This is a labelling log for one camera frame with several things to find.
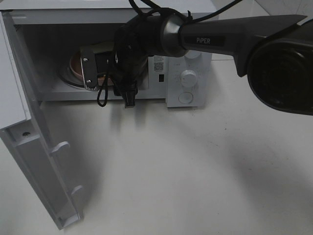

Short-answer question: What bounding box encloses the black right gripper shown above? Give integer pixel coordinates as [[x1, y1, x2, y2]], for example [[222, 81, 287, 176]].
[[112, 15, 163, 108]]

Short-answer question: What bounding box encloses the round door release button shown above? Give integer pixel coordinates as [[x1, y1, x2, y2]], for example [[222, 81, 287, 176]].
[[179, 92, 193, 104]]

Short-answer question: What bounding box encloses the pink round plate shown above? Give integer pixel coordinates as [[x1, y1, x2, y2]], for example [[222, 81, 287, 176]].
[[69, 51, 113, 86]]

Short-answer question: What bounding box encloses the white microwave door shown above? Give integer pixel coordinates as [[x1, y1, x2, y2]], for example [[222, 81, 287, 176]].
[[0, 11, 83, 230]]

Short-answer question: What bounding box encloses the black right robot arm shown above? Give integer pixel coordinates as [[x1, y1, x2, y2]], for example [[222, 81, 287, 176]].
[[111, 8, 313, 115]]

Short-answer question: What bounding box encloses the white warning label sticker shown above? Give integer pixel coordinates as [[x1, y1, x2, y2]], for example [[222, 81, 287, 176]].
[[153, 55, 165, 73]]

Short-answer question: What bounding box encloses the lower white timer knob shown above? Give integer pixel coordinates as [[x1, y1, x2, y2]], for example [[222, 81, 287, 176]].
[[179, 70, 198, 88]]

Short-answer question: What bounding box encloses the glass microwave turntable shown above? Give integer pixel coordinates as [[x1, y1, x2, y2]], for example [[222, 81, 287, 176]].
[[57, 61, 100, 91]]

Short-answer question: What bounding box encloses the upper white control knob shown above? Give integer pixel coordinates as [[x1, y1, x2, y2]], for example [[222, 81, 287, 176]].
[[184, 51, 201, 60]]

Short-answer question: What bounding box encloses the white microwave oven body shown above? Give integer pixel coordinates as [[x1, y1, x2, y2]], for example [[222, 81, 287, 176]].
[[0, 0, 212, 107]]

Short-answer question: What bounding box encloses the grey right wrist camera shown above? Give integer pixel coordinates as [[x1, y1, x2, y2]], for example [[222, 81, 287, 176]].
[[80, 41, 114, 91]]

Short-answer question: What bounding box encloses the black right camera cable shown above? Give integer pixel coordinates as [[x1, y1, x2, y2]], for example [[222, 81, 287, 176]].
[[97, 0, 313, 108]]

